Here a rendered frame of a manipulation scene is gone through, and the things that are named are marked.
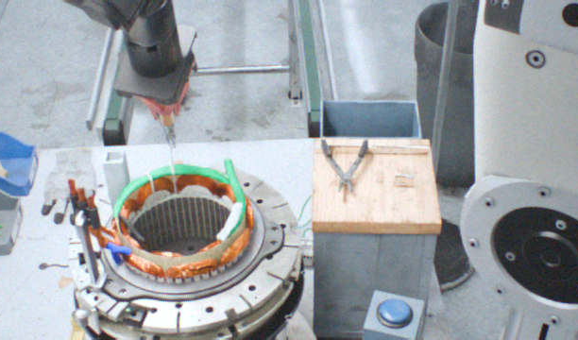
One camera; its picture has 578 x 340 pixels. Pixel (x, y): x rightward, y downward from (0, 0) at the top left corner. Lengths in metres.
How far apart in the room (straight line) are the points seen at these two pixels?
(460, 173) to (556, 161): 2.28
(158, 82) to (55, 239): 0.80
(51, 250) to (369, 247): 0.66
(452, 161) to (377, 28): 1.11
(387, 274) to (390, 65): 2.29
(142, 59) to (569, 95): 0.49
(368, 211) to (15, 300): 0.68
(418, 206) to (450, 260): 1.41
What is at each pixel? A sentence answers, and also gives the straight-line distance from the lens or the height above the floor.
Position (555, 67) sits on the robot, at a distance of 0.54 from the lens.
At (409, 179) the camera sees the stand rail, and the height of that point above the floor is 1.08.
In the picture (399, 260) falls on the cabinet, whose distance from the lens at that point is 1.28.
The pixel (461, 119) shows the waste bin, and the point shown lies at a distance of 2.72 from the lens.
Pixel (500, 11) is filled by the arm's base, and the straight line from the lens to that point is 0.35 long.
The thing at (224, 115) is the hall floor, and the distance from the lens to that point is 3.23.
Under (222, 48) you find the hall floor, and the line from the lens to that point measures 3.64.
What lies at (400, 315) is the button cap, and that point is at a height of 1.04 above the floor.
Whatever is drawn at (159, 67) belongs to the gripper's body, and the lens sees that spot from 0.89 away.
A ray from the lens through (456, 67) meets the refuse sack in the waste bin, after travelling 2.59.
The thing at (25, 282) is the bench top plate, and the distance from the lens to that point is 1.59.
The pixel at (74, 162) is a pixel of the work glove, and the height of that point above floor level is 0.79.
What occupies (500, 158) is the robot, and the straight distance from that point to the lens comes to 0.63.
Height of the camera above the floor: 1.90
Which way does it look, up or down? 40 degrees down
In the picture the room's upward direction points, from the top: 1 degrees counter-clockwise
